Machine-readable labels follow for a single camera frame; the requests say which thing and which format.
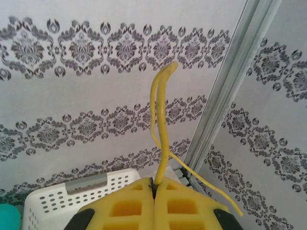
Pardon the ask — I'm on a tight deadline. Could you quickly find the teal perforated plastic basket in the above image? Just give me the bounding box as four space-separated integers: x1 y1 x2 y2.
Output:
0 203 21 230

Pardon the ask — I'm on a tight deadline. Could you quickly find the thin yellow cable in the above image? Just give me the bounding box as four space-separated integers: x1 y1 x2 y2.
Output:
150 61 244 218

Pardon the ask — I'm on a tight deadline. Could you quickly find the white perforated plastic basket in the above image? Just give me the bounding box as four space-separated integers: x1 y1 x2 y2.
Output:
24 168 142 230

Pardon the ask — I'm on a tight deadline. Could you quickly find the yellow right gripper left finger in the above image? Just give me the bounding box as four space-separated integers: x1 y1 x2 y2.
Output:
63 177 154 230

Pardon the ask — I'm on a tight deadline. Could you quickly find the aluminium frame post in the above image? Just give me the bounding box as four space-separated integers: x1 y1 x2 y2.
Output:
183 0 285 173

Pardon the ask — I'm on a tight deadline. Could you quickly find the aluminium side rail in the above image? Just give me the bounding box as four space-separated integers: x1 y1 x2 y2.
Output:
174 166 214 199

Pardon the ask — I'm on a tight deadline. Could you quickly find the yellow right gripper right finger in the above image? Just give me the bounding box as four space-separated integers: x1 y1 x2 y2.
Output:
154 177 243 230

